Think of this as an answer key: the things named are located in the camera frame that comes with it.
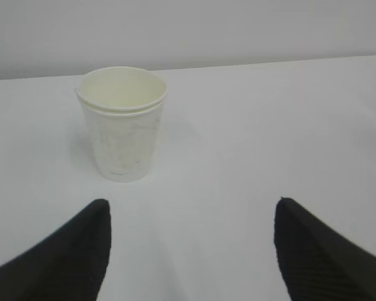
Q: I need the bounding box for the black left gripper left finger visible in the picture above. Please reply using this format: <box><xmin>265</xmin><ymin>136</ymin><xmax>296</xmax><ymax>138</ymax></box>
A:
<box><xmin>0</xmin><ymin>199</ymin><xmax>112</xmax><ymax>301</ymax></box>

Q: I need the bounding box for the white paper cup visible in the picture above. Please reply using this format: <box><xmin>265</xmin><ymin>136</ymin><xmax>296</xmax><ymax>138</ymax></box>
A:
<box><xmin>75</xmin><ymin>66</ymin><xmax>167</xmax><ymax>182</ymax></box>

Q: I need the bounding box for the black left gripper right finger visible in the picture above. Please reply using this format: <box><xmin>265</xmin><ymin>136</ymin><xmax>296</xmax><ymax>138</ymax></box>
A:
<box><xmin>274</xmin><ymin>198</ymin><xmax>376</xmax><ymax>300</ymax></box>

